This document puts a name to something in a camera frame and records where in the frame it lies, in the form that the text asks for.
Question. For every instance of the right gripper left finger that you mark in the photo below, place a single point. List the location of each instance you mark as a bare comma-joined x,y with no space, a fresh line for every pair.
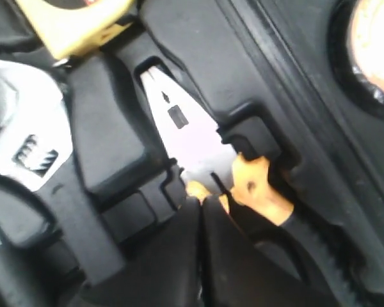
164,274

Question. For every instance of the adjustable wrench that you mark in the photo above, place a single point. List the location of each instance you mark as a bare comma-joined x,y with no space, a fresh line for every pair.
37,152

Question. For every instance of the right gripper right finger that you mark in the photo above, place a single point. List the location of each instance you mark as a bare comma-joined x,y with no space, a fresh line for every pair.
236,274

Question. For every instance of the black plastic tool case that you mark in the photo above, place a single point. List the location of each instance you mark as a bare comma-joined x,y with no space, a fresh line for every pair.
261,70

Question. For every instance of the orange black combination pliers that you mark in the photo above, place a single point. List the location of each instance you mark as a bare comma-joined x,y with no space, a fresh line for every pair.
212,167

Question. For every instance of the electrical tape roll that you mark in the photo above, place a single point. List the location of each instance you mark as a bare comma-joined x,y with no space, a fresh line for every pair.
355,43

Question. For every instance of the yellow tape measure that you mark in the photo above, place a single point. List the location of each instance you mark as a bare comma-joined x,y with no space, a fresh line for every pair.
76,28

